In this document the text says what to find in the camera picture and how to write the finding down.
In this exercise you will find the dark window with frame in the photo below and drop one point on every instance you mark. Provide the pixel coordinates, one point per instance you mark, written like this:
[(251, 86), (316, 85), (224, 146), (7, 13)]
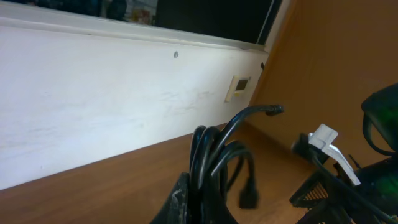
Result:
[(240, 25)]

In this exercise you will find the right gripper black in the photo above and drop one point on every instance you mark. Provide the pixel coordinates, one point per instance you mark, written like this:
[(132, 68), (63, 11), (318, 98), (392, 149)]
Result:
[(326, 204)]

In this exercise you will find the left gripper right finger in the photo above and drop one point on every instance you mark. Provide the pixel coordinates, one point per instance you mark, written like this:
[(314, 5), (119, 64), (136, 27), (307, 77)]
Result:
[(222, 214)]

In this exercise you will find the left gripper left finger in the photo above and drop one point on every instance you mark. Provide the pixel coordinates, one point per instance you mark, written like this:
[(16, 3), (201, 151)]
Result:
[(175, 208)]

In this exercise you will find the white wall socket plate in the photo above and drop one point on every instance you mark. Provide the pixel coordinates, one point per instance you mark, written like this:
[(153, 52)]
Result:
[(237, 86)]

